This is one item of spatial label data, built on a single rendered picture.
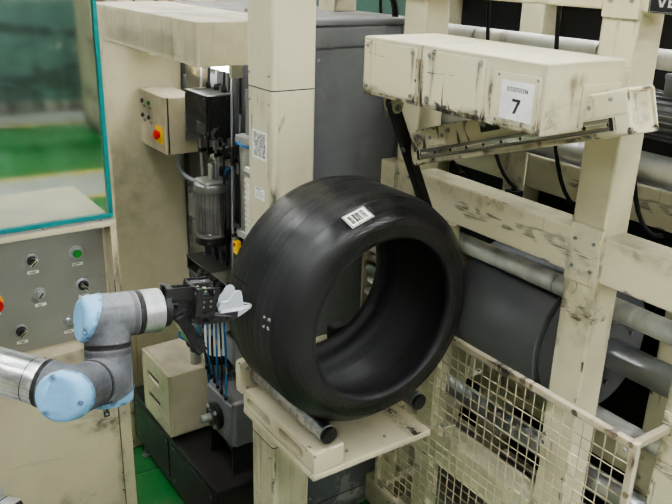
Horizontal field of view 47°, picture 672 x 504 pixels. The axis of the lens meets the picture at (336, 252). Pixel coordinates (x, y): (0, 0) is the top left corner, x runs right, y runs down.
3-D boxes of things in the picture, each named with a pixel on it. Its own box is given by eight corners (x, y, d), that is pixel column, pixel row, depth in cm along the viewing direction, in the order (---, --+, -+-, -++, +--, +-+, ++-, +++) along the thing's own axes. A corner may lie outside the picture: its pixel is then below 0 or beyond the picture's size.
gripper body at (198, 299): (224, 287, 161) (169, 293, 154) (220, 325, 163) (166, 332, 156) (208, 275, 167) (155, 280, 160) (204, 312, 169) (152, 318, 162)
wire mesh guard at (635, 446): (373, 486, 259) (383, 298, 235) (377, 485, 260) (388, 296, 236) (590, 683, 191) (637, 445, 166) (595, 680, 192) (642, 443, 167)
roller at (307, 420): (261, 362, 209) (268, 373, 212) (248, 373, 208) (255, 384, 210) (333, 424, 182) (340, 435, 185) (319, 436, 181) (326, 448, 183)
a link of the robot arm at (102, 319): (71, 343, 152) (68, 293, 152) (132, 335, 160) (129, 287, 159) (85, 349, 145) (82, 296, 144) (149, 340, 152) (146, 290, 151)
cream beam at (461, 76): (359, 93, 201) (362, 35, 195) (432, 87, 214) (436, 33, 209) (537, 139, 154) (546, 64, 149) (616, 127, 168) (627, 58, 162)
